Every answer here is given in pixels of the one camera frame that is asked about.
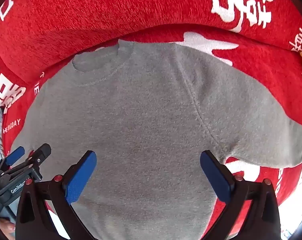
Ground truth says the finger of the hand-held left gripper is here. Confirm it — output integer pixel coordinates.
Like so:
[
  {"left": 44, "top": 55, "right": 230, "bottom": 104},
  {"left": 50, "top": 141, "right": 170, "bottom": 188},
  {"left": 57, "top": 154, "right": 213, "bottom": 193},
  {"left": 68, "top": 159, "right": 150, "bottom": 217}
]
[
  {"left": 0, "top": 146, "right": 25, "bottom": 172},
  {"left": 1, "top": 143, "right": 52, "bottom": 182}
]

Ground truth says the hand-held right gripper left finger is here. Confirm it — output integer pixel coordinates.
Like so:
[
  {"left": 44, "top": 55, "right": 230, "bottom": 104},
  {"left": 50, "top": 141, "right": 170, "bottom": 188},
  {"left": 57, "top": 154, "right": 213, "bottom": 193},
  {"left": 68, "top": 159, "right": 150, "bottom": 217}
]
[{"left": 16, "top": 150, "right": 97, "bottom": 240}]

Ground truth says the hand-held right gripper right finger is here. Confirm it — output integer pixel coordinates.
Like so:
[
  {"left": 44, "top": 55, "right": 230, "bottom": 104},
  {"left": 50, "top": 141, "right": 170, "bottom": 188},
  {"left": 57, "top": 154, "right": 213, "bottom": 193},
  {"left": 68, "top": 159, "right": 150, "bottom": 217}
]
[{"left": 200, "top": 150, "right": 281, "bottom": 240}]

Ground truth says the grey sweater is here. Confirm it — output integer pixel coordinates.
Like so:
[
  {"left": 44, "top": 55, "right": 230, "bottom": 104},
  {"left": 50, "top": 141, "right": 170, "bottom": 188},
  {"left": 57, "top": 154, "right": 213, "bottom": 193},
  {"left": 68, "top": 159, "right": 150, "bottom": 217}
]
[{"left": 11, "top": 39, "right": 302, "bottom": 240}]

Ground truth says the red printed sofa cover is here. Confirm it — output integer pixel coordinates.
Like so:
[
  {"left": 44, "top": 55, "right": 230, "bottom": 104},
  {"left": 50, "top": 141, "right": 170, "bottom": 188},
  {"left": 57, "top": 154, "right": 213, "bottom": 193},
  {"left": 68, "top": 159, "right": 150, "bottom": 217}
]
[{"left": 0, "top": 0, "right": 302, "bottom": 240}]

